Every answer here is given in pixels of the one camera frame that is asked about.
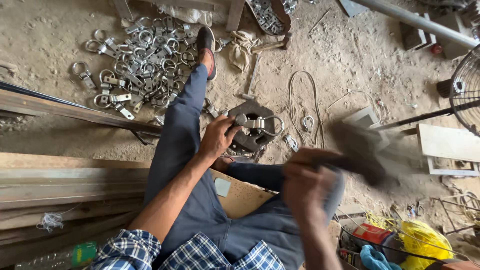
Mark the person's right hand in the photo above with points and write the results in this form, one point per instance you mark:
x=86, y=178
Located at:
x=307, y=183

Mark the person's left hand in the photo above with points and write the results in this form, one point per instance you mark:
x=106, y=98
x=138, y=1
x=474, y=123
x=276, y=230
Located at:
x=215, y=138

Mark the person's right fingers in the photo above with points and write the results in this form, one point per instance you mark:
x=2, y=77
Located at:
x=305, y=163

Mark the dark heavy hammer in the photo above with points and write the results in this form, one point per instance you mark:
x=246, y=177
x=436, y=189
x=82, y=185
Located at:
x=356, y=157

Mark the small steel latch plate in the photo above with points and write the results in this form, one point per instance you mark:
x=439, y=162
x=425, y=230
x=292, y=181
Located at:
x=291, y=142

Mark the small steel shackle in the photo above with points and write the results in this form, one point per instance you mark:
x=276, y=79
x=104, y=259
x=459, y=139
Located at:
x=308, y=123

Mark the dark iron anvil block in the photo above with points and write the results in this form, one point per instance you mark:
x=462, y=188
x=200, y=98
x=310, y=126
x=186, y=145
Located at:
x=249, y=140

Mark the brown cardboard sheet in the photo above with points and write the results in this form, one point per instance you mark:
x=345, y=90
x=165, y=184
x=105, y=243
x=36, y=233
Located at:
x=243, y=195

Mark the red cardboard box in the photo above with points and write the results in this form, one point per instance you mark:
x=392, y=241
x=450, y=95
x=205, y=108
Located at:
x=371, y=232

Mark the steel latch beside leg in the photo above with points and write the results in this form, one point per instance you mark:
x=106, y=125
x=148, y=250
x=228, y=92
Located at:
x=210, y=108

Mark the blue trousers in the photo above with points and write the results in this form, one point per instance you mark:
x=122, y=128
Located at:
x=195, y=187

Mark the blue cloth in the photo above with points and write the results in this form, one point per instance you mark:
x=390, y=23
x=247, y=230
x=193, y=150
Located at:
x=375, y=259

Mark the beige cloth rag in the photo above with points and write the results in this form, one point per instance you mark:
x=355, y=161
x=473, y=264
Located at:
x=240, y=48

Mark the black red-soled shoe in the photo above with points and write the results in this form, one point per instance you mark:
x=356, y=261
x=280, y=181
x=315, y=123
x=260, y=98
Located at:
x=207, y=50

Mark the tray of metal plates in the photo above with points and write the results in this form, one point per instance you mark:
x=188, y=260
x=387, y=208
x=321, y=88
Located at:
x=270, y=15

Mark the blue plaid shirt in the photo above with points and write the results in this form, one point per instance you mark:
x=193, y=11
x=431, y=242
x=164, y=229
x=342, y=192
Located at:
x=168, y=253

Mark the red round cap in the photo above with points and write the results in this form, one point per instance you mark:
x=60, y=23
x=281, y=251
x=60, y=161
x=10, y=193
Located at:
x=436, y=49

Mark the grey metal pipe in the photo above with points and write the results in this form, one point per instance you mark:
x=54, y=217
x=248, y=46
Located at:
x=416, y=20

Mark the rusty steel angle bar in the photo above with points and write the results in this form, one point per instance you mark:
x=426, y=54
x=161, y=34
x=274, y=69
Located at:
x=75, y=110

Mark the stack of wooden planks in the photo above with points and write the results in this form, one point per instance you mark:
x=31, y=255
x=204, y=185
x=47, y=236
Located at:
x=67, y=198

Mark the white thread tangle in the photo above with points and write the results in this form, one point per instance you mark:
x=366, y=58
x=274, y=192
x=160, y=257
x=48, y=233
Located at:
x=50, y=221

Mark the plastic bottle green label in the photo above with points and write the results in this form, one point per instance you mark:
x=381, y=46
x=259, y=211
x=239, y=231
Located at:
x=56, y=258

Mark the white metal frame box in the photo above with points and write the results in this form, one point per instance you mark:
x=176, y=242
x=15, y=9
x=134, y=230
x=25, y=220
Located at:
x=448, y=150

